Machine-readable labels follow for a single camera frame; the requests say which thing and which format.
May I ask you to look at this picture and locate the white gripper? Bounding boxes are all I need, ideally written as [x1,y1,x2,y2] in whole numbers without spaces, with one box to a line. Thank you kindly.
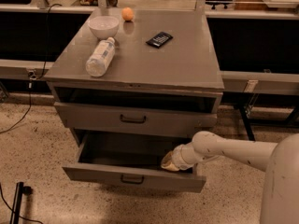
[161,143,203,172]

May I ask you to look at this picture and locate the grey drawer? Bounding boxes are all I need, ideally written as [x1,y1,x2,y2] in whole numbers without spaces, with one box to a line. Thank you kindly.
[63,132,206,193]
[54,102,217,138]

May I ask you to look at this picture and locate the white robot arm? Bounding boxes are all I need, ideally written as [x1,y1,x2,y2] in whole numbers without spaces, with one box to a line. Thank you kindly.
[161,131,299,224]

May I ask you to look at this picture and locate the grey top drawer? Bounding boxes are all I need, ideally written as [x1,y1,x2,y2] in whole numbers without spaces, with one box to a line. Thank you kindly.
[54,102,217,138]

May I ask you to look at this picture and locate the grey metal drawer cabinet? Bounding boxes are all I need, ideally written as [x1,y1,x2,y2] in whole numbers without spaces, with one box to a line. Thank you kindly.
[43,7,225,190]

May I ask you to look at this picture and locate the black table leg right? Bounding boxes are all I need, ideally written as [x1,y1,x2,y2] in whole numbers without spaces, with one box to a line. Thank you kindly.
[235,105,255,141]

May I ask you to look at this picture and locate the clear plastic water bottle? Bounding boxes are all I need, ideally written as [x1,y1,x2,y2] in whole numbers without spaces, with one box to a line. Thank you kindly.
[85,37,115,77]

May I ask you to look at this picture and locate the black stand bottom left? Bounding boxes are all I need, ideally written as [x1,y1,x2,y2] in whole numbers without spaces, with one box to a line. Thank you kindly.
[0,182,44,224]

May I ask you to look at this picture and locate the white bowl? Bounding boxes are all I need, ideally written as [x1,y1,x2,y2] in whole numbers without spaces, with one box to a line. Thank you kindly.
[88,16,120,40]

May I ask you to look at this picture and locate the orange fruit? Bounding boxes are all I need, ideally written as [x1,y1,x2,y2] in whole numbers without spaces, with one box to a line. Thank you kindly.
[121,7,134,21]

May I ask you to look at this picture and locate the grey counter rail right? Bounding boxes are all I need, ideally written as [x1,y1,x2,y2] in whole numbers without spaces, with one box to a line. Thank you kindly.
[221,71,299,96]

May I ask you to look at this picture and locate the grey counter rail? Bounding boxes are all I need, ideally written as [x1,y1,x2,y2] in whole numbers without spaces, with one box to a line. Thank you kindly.
[0,59,54,80]
[221,71,299,96]

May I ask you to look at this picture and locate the black cable on left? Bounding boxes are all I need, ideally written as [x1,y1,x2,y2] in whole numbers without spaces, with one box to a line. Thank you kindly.
[0,3,64,135]

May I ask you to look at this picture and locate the grey counter rail left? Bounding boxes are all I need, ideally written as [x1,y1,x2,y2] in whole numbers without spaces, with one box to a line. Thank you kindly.
[0,59,54,80]

